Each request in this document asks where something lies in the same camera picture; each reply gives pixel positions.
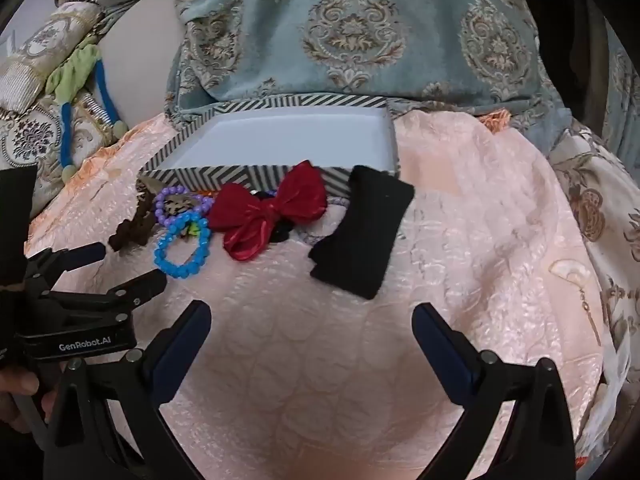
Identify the lilac beaded bangle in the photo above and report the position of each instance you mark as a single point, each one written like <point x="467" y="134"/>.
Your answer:
<point x="337" y="202"/>

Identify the plain cream pillow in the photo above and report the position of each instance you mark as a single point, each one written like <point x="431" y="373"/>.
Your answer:
<point x="145" y="60"/>

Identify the blue damask curtain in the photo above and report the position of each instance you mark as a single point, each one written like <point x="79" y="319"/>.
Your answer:
<point x="622" y="90"/>

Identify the floral cream bedsheet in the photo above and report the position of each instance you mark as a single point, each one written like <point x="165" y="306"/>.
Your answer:
<point x="600" y="220"/>

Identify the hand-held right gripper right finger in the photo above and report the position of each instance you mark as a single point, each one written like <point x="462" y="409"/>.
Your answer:
<point x="442" y="355"/>

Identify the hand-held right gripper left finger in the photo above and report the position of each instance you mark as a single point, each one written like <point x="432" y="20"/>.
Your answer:
<point x="182" y="340"/>

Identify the black scrunchie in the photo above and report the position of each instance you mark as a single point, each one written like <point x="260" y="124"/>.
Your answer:
<point x="282" y="230"/>

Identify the person's left hand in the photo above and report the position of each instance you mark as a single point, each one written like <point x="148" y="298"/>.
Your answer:
<point x="20" y="385"/>

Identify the brown scrunchie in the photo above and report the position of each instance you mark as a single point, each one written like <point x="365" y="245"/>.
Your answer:
<point x="132" y="230"/>

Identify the red bow hair clip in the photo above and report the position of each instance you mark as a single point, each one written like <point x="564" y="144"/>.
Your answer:
<point x="295" y="195"/>

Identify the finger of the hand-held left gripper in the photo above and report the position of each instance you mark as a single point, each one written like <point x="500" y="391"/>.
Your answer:
<point x="145" y="285"/>
<point x="82" y="255"/>

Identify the pink quilted bedspread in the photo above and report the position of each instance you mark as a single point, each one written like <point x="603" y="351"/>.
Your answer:
<point x="325" y="385"/>

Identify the teal damask cushion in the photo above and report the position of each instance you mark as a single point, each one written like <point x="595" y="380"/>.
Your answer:
<point x="350" y="25"/>

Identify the grey white striped box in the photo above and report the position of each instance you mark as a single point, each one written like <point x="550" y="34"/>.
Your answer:
<point x="300" y="135"/>

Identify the black fabric headband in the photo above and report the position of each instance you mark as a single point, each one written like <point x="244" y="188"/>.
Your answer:
<point x="365" y="235"/>

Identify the leopard print hair bow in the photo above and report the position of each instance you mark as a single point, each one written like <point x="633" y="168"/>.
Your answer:
<point x="175" y="202"/>

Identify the cream patterned cushion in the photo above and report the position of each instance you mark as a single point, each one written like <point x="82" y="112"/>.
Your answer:
<point x="30" y="135"/>

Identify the cream patterned bolster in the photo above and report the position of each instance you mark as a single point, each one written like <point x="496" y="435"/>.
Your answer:
<point x="45" y="45"/>

